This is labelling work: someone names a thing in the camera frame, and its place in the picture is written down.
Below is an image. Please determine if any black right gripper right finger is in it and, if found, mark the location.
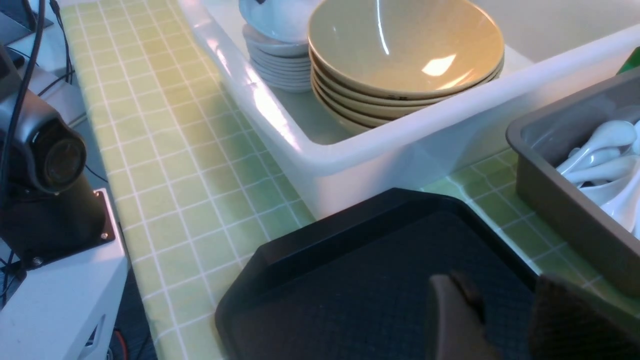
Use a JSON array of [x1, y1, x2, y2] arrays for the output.
[[529, 274, 640, 360]]

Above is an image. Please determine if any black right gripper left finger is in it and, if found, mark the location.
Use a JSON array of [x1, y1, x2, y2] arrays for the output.
[[425, 271, 501, 360]]

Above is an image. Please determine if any tan noodle bowl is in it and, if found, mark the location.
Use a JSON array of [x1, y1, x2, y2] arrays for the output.
[[307, 0, 505, 100]]

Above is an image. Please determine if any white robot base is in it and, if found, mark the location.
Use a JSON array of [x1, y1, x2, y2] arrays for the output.
[[0, 187, 130, 360]]

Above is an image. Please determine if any black plastic tray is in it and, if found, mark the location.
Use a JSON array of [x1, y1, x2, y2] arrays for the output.
[[215, 188, 537, 360]]

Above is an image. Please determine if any pile of white spoons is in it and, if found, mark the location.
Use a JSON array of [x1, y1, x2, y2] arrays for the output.
[[556, 105, 640, 238]]

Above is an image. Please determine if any grey plastic bin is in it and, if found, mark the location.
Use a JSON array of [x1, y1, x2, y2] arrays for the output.
[[506, 68, 640, 297]]

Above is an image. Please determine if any green fabric backdrop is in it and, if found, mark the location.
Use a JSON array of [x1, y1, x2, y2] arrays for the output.
[[617, 47, 640, 75]]

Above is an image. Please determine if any stack of tan bowls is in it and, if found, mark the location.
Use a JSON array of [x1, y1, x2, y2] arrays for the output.
[[310, 60, 503, 135]]

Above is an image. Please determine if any large white plastic tub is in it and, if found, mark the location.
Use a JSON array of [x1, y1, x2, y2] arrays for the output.
[[178, 0, 640, 219]]

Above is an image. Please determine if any green checkered tablecloth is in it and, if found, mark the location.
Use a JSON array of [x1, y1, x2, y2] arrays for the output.
[[60, 0, 640, 360]]

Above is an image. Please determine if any stack of white dishes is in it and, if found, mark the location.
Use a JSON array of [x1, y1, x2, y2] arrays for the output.
[[247, 44, 312, 93]]

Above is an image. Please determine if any grey camera on stand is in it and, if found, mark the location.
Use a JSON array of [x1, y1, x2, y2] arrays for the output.
[[1, 48, 114, 271]]

